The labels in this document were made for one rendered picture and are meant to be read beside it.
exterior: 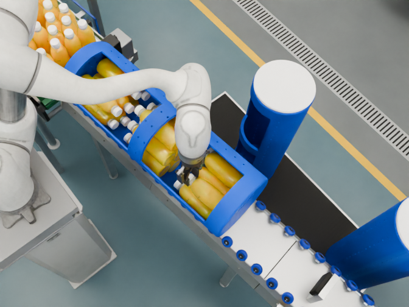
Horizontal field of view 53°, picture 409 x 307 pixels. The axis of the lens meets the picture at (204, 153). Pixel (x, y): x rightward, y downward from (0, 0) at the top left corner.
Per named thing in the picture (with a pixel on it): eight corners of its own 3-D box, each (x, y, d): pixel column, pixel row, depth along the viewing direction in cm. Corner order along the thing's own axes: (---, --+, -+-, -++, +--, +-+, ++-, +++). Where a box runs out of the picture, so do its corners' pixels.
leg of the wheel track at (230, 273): (224, 289, 244) (237, 273, 187) (217, 282, 246) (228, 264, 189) (230, 282, 246) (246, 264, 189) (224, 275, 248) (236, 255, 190)
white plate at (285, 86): (285, 49, 190) (285, 51, 191) (240, 80, 182) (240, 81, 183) (328, 90, 182) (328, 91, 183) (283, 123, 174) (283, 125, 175)
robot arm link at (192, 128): (209, 161, 124) (209, 122, 130) (213, 137, 110) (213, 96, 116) (173, 159, 124) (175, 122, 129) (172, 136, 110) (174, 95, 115)
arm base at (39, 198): (11, 239, 144) (4, 234, 139) (-15, 192, 152) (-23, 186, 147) (58, 208, 149) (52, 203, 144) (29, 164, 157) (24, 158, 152)
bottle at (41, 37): (39, 58, 198) (24, 30, 179) (47, 47, 200) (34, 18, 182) (52, 64, 197) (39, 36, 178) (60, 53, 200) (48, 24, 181)
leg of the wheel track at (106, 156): (113, 181, 269) (94, 137, 212) (107, 175, 270) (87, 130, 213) (120, 175, 271) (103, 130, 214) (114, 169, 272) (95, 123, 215)
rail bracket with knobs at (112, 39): (109, 66, 198) (106, 52, 189) (99, 57, 200) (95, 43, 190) (125, 54, 201) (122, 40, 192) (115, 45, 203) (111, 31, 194)
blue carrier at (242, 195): (216, 243, 161) (218, 230, 135) (72, 107, 183) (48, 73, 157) (264, 191, 168) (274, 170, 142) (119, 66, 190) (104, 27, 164)
